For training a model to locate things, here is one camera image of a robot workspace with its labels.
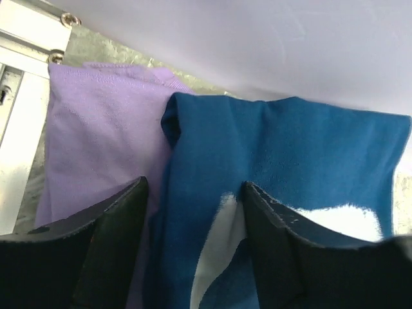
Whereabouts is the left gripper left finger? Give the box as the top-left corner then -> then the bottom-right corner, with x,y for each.
1,177 -> 149,308

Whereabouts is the blue t shirt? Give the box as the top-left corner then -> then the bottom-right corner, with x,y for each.
144,93 -> 411,308

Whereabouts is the folded purple t shirt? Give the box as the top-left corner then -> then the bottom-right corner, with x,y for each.
33,61 -> 198,309

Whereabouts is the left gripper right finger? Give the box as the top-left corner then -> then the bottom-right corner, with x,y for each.
241,182 -> 411,308

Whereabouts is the aluminium extrusion rail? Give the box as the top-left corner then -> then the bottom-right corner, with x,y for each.
1,0 -> 81,234

